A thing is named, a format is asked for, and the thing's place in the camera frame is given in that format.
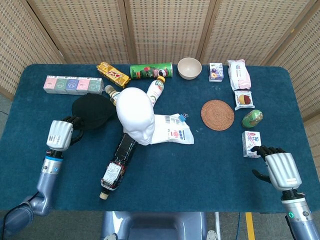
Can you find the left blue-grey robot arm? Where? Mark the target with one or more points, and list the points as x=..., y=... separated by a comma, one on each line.
x=47, y=180

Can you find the blue binder clip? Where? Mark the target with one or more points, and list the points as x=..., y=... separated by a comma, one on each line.
x=183, y=118

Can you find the multicolour tissue pack row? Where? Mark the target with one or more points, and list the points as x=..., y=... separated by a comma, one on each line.
x=72, y=86

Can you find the green Pringles can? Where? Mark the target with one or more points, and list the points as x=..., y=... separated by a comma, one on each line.
x=150, y=71

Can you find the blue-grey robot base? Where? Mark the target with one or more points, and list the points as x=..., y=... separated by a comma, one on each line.
x=155, y=225

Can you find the black cap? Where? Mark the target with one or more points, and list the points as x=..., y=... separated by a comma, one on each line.
x=95, y=110

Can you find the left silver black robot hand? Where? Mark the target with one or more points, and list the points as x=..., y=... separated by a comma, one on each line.
x=58, y=135

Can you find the purple white juice carton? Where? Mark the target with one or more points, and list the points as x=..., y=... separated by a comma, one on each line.
x=215, y=72

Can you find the green egg-shaped toy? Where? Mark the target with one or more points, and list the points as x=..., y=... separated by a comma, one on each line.
x=252, y=118

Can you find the woven bamboo folding screen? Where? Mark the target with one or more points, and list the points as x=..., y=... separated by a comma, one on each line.
x=162, y=25

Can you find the white pink snack bag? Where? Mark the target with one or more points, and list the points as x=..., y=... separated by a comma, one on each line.
x=238, y=75

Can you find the round woven rattan coaster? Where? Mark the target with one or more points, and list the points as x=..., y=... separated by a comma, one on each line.
x=217, y=115

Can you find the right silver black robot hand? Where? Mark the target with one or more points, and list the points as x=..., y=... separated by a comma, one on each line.
x=282, y=170

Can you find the white foam mannequin head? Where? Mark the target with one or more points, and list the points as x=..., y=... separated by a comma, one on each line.
x=135, y=110

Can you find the blue table cloth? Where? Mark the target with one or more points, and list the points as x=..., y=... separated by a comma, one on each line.
x=175, y=170

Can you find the large dark tea bottle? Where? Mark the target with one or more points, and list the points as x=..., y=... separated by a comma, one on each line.
x=120, y=160

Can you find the beige bowl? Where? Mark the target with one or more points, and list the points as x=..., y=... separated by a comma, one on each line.
x=189, y=68

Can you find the gold yellow biscuit pack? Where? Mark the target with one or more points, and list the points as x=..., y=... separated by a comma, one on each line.
x=113, y=75

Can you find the small packet with fruit print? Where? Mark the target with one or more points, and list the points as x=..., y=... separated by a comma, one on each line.
x=244, y=100

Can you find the clear bottle with yellow liquid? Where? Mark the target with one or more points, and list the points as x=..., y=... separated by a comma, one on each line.
x=113, y=96

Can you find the white printed plastic bag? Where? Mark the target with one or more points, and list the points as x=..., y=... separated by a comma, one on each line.
x=175, y=132

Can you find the white bottle with gold cap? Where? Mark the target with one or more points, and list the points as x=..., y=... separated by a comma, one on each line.
x=156, y=90

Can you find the white pink milk carton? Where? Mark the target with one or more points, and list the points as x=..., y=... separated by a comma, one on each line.
x=250, y=140

